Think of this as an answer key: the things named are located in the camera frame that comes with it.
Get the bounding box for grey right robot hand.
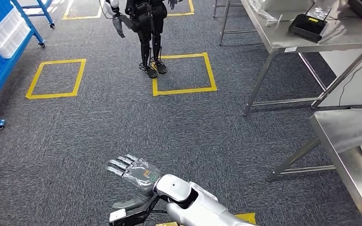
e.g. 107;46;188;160
105;154;163;210

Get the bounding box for grey hand of black humanoid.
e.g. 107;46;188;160
112;17;126;39

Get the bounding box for steel workbench table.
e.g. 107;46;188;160
265;108;362;226

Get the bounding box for black humanoid robot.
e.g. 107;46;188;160
101;0;183;79

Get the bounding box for yellow floor tape square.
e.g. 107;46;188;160
62;0;103;21
155;212;257;226
25;58;87;100
151;52;218;97

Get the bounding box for stainless steel table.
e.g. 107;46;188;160
242;0;362;117
212;0;258;47

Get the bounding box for clear plastic bag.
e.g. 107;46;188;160
249;0;283;23

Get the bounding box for white plastic tray stack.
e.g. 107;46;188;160
0;7;32;59

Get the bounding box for blue metal rack on casters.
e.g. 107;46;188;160
0;0;56;131

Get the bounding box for white cabinet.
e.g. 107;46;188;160
319;48;362;108

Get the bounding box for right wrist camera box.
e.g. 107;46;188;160
108;193;160;226

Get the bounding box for thin black power cord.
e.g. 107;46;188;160
338;53;362;109

